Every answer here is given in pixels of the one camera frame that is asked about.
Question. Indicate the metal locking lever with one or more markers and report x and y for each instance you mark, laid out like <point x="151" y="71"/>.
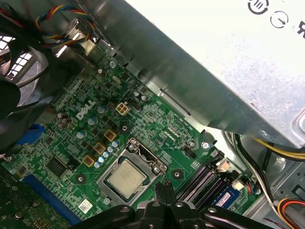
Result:
<point x="146" y="159"/>

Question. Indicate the grey power supply unit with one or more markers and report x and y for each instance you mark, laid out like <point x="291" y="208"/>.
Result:
<point x="238" y="59"/>

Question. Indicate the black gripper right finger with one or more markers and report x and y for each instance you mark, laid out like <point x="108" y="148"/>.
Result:
<point x="186" y="217"/>

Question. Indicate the blue expansion slot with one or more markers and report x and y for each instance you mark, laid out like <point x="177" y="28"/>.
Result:
<point x="52" y="200"/>

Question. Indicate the cream four-pin power connector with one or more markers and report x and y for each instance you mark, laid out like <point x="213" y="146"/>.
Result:
<point x="122" y="108"/>

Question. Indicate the black RAM slot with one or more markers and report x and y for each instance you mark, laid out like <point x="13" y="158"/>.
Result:
<point x="191" y="181"/>
<point x="200" y="188"/>
<point x="208" y="194"/>

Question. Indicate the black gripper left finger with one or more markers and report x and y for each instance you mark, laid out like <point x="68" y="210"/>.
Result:
<point x="147" y="217"/>

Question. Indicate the white barcode sticker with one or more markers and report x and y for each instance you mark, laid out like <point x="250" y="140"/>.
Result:
<point x="85" y="206"/>

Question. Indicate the blue VGA port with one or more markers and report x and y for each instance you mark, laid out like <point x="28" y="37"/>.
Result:
<point x="31" y="134"/>

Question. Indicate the silver board screw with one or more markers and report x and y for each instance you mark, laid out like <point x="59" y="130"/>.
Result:
<point x="205" y="144"/>
<point x="112" y="63"/>

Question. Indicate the black square chip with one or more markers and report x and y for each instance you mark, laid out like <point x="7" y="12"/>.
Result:
<point x="56" y="167"/>

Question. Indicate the silver round capacitor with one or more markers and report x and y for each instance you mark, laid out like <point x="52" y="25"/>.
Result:
<point x="101" y="159"/>
<point x="92" y="121"/>
<point x="102" y="109"/>
<point x="105" y="154"/>
<point x="97" y="164"/>
<point x="81" y="134"/>
<point x="110" y="149"/>
<point x="116" y="143"/>

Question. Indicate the green motherboard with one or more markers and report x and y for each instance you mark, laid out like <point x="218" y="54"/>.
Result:
<point x="152" y="114"/>

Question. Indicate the black PC case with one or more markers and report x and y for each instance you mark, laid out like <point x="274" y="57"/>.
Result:
<point x="283" y="176"/>

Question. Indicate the metal socket cover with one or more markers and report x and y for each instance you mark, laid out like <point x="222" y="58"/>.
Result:
<point x="111" y="169"/>

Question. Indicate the gold square inductor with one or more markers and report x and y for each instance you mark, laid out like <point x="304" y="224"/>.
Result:
<point x="88" y="160"/>
<point x="99" y="148"/>
<point x="110" y="135"/>

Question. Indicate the RAM stick with blue label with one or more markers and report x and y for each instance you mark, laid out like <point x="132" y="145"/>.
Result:
<point x="226" y="198"/>

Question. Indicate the black case fan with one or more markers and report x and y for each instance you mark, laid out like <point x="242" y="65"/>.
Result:
<point x="23" y="112"/>

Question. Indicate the NVIDIA graphics card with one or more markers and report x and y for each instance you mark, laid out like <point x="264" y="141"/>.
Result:
<point x="23" y="202"/>

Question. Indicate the silver CPU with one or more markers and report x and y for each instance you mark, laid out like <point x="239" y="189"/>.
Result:
<point x="126" y="179"/>

